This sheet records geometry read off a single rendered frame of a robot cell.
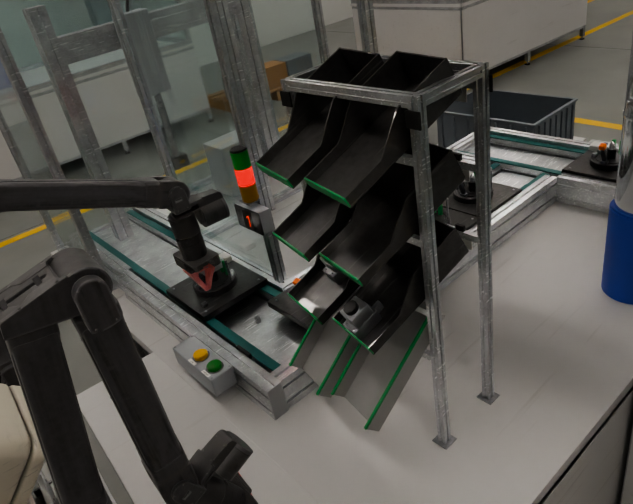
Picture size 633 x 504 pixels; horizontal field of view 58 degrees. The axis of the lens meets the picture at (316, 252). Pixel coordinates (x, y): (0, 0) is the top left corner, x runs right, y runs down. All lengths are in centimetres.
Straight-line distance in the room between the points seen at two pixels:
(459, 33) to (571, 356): 496
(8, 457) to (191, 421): 67
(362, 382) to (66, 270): 76
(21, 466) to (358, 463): 70
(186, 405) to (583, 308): 113
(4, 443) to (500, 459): 96
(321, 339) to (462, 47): 515
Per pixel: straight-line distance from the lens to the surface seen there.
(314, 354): 140
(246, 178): 160
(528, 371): 155
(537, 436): 142
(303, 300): 128
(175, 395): 167
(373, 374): 128
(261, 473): 141
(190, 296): 184
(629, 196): 164
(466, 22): 628
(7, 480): 103
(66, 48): 228
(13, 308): 73
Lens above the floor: 193
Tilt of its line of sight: 31 degrees down
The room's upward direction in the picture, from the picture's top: 11 degrees counter-clockwise
